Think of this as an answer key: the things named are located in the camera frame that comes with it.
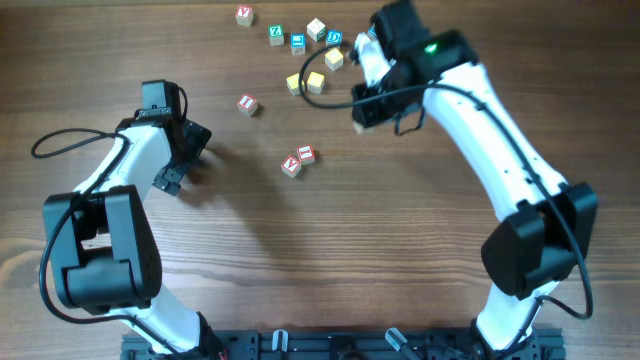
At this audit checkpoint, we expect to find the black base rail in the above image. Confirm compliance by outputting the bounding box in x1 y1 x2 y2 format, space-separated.
120 328 567 360

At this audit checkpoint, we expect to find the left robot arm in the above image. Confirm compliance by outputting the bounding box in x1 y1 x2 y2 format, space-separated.
38 80 228 359

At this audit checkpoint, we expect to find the blue X letter block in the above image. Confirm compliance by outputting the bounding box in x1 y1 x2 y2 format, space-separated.
353 122 371 135

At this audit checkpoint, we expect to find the blue picture block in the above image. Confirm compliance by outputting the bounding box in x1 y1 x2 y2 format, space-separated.
290 33 306 55

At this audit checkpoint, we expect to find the red Y letter block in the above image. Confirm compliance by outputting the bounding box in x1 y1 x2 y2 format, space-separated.
235 5 254 27

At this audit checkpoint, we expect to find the blue D letter block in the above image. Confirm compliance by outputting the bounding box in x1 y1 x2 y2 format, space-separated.
325 29 342 46

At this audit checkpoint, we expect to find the yellow block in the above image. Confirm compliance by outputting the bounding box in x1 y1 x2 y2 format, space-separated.
286 74 306 96
307 72 325 94
325 48 344 71

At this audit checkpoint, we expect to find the green Z letter block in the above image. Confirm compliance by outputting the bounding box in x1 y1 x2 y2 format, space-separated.
268 24 284 46

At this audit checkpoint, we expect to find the white green picture block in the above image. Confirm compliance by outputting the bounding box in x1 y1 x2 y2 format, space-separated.
307 18 327 42

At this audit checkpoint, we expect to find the red i block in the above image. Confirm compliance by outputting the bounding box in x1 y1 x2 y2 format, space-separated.
297 145 316 165
237 94 259 117

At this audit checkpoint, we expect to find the red A letter block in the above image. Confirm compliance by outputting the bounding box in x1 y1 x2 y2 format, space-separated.
281 155 302 178

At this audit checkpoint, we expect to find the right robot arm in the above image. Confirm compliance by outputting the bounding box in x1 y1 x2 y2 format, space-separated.
352 1 598 359

